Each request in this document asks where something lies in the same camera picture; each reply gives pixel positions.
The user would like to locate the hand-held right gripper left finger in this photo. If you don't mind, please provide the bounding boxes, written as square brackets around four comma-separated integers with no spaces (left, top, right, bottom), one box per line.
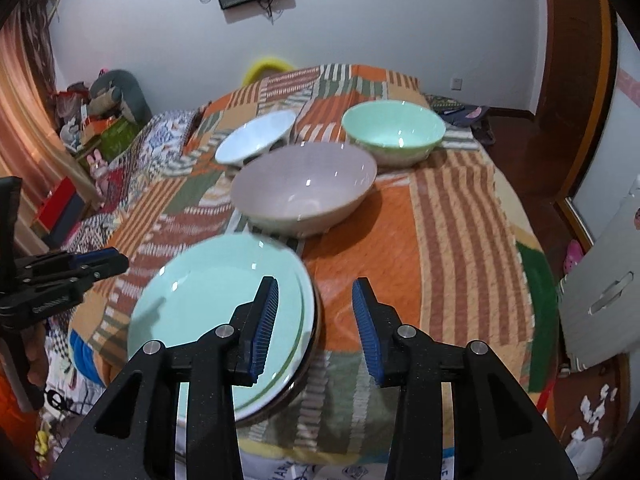
[52,276,279,480]

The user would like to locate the pile of toys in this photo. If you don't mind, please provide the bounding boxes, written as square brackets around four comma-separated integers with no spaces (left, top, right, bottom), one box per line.
[55,85,101,147]

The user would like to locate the yellow curved foam tube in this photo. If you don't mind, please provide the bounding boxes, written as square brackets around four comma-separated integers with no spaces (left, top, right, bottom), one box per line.
[243,55,297,86]

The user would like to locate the white plastic storage bin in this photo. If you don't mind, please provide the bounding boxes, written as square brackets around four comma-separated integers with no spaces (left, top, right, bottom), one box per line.
[557,175,640,373]

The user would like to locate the brown wooden door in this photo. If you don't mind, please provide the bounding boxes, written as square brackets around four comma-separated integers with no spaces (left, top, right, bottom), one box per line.
[530,0,618,201]

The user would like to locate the red box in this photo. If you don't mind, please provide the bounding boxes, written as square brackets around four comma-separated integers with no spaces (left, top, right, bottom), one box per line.
[32,177,86,248]

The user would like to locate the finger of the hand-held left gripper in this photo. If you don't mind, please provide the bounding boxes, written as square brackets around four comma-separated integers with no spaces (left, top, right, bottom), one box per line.
[14,247,130,282]
[0,270,102,317]

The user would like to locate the white sliding wardrobe door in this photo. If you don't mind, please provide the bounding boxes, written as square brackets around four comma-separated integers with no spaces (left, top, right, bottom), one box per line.
[555,10,640,256]

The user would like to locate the mint green plate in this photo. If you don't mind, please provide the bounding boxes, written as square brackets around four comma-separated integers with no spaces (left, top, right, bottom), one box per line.
[127,235,316,411]

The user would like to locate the pink rabbit figurine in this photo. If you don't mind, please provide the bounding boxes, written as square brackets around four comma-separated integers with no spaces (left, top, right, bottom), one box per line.
[87,152,112,197]

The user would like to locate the orange patchwork blanket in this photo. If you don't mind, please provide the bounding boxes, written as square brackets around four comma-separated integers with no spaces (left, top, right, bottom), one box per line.
[67,63,561,466]

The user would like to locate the green paper bag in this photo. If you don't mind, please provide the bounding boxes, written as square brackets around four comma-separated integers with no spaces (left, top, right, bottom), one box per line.
[97,120,143,161]

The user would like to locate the white paper scraps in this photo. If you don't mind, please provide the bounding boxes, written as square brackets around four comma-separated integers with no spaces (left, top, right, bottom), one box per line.
[565,384,622,463]

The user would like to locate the orange brown curtain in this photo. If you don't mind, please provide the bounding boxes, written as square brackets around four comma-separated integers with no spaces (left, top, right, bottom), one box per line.
[0,0,96,211]

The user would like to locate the pale pink bowl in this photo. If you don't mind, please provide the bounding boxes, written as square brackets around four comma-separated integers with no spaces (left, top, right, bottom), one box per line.
[231,141,378,239]

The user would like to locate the black and white patterned blanket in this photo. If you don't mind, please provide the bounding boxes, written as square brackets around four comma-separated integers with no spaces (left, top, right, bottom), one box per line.
[30,105,213,281]

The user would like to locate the pink slipper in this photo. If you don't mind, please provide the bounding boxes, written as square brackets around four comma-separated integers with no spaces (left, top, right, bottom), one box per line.
[564,240,584,274]

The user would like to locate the white bowl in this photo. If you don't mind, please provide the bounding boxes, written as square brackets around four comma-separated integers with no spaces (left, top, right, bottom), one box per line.
[215,110,297,167]

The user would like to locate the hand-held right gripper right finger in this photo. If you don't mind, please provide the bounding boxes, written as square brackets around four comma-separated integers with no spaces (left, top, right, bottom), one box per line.
[351,277,573,480]

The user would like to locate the person's left hand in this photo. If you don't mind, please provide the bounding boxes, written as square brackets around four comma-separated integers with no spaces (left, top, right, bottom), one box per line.
[24,322,50,387]

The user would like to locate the grey stuffed toy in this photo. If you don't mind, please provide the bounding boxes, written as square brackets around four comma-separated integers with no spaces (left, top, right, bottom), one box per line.
[90,70,152,123]

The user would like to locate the mint green bowl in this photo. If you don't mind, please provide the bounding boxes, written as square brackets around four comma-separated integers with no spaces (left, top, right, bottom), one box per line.
[341,100,447,168]

